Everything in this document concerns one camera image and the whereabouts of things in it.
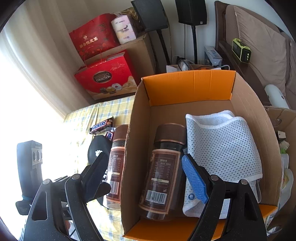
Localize black cap white characters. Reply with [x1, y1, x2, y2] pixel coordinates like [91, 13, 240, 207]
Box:
[87, 134, 113, 207]

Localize brown labelled jar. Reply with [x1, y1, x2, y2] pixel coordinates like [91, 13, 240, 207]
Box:
[139, 123, 187, 221]
[103, 125, 128, 210]

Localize light grey mesh cloth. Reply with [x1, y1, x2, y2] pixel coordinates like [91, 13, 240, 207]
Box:
[181, 109, 263, 219]

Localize Snickers bar brown wrapper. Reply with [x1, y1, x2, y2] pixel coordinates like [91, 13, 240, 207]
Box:
[89, 117, 114, 135]

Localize yellow plaid table cloth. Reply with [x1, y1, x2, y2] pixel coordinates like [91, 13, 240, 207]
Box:
[18, 94, 137, 241]

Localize orange cardboard box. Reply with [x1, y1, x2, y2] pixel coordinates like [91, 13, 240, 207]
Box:
[120, 70, 282, 240]

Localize white sheer curtain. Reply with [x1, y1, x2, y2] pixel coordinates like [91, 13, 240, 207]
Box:
[0, 0, 93, 121]

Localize red chocolate collection gift box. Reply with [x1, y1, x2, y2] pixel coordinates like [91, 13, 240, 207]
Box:
[74, 50, 140, 100]

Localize open brown clutter box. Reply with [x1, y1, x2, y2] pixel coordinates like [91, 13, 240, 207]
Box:
[265, 106, 295, 237]

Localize white dome device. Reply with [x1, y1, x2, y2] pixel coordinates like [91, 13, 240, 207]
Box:
[264, 84, 289, 109]

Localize white box on floor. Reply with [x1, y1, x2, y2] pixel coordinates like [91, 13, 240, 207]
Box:
[204, 46, 223, 67]

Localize green portable radio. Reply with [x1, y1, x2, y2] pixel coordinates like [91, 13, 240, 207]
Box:
[232, 38, 251, 63]

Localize brown cardboard box behind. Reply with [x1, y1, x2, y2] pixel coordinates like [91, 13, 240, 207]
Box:
[85, 33, 156, 78]

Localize red tea gift bag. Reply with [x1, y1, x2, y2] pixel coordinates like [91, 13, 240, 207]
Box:
[69, 14, 120, 61]

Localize brown sofa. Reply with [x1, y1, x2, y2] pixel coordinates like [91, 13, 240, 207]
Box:
[214, 1, 295, 109]

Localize beige sofa cushion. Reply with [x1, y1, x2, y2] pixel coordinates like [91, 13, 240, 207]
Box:
[234, 6, 287, 94]

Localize white tissue pack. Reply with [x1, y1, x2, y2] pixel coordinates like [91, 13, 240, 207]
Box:
[111, 15, 137, 45]

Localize right black speaker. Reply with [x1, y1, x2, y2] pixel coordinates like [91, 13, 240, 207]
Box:
[175, 0, 207, 64]

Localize black speaker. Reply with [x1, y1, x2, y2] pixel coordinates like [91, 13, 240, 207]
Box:
[175, 0, 207, 64]
[131, 0, 171, 65]

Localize left black speaker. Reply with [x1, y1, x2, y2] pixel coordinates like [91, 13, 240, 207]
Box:
[131, 0, 171, 65]

